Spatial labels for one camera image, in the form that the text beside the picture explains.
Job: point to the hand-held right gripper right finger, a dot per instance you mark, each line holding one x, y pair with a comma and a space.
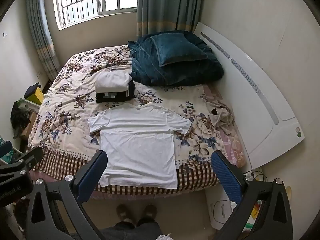
226, 177

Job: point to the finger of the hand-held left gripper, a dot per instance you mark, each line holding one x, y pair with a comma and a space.
27, 158
5, 148

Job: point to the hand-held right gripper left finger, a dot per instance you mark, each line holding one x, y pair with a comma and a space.
92, 173

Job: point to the white t-shirt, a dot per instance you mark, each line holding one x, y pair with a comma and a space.
138, 142

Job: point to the pink bed sheet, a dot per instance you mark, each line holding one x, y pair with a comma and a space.
233, 147

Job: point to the cardboard box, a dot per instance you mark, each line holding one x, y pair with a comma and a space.
27, 127

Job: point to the white flat carton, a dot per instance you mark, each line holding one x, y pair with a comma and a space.
221, 210

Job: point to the dark green cloth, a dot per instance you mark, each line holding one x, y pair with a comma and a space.
18, 116

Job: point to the person's left slipper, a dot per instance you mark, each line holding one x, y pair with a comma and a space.
123, 212

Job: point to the person's slipper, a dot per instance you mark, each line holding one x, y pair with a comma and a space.
150, 212
123, 212

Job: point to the crumpled beige cloth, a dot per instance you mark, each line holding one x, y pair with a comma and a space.
221, 117

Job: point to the yellow box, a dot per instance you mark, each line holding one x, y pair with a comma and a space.
36, 96

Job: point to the floral bed blanket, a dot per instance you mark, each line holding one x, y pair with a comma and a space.
67, 110

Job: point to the person's dark trousers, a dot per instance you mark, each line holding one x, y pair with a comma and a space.
132, 230

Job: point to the person's right slipper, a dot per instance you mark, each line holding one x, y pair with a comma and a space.
150, 212

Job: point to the folded black garment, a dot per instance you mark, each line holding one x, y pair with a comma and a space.
112, 97

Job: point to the white headboard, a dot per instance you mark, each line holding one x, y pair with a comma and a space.
260, 97

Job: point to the teal duvet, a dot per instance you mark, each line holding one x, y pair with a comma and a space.
175, 72

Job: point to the teal striped curtain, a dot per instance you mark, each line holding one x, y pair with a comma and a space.
170, 5
41, 37

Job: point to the teal pillow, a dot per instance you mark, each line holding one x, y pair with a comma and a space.
177, 47

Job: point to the barred window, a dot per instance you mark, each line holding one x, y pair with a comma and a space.
95, 0

